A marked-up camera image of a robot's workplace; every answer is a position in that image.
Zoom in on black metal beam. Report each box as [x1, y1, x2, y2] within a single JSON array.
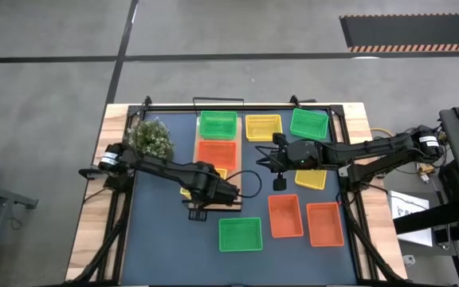
[[392, 195, 459, 236]]

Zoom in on orange slotted plastic basket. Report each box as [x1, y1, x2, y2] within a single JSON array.
[[195, 140, 238, 171], [305, 202, 346, 248], [267, 194, 305, 239]]

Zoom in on yellow slotted plastic basket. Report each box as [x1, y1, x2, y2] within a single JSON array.
[[245, 114, 284, 143], [179, 167, 229, 200], [294, 169, 328, 191]]

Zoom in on green slotted plastic basket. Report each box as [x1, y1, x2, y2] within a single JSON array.
[[289, 107, 330, 141], [218, 217, 264, 253], [199, 110, 239, 141]]

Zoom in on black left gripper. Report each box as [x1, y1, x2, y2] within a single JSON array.
[[188, 161, 241, 222]]

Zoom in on black smartphone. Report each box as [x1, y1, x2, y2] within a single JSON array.
[[434, 225, 452, 250]]

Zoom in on white paper sheet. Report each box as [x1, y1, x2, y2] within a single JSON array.
[[387, 190, 434, 248]]

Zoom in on green plant in striped pot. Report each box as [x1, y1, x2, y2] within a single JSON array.
[[125, 117, 175, 163]]

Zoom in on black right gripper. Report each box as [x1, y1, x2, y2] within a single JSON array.
[[256, 132, 323, 191]]

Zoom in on yellow cable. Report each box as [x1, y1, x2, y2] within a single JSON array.
[[370, 127, 394, 139]]

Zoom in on black floor ramp hazard stripes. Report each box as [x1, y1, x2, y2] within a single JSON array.
[[339, 13, 459, 53]]

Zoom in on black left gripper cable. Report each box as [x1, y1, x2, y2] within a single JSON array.
[[225, 170, 263, 199]]

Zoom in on black metal table frame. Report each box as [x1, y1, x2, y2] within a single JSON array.
[[64, 95, 410, 287]]

